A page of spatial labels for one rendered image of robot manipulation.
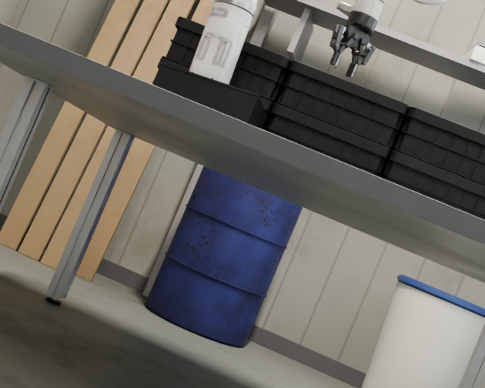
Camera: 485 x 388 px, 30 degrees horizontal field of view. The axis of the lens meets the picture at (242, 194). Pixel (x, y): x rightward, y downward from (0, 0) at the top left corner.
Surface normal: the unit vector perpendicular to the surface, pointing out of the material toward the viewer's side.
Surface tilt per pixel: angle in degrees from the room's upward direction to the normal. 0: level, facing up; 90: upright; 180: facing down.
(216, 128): 90
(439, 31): 90
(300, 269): 90
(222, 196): 90
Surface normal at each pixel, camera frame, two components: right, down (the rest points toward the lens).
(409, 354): -0.45, -0.14
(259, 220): 0.32, 0.11
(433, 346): -0.14, -0.02
